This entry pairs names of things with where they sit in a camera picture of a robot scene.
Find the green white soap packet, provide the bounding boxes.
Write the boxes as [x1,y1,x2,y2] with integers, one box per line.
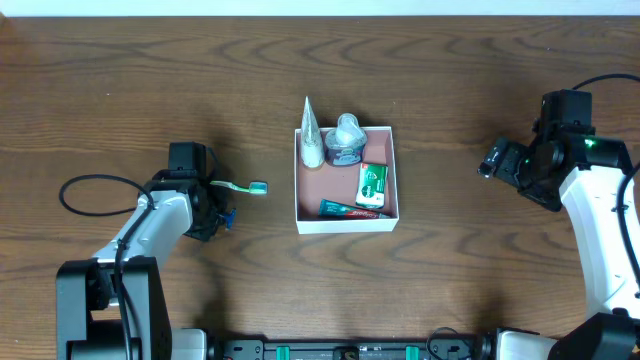
[355,163,388,209]

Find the white box with pink interior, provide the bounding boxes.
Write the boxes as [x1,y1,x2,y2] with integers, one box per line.
[293,126,400,235]

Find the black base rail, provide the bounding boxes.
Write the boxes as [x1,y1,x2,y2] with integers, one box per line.
[205,334,496,360]

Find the blue disposable razor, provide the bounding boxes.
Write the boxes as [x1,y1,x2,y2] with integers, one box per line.
[219,208,236,230]

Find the right black cable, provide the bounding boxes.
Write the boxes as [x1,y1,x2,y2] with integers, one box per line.
[572,73,640,286]

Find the green white toothbrush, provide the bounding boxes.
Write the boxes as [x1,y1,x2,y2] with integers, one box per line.
[210,180,268,195]

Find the white Pantene tube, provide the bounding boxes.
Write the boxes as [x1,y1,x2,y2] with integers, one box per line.
[300,97,324,169]

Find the red green toothpaste tube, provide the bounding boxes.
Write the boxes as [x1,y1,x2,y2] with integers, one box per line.
[318,199,388,220]

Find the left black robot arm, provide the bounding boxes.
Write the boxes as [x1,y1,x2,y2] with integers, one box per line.
[55,169,223,359]

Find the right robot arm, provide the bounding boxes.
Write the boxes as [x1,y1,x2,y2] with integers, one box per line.
[478,134,639,359]

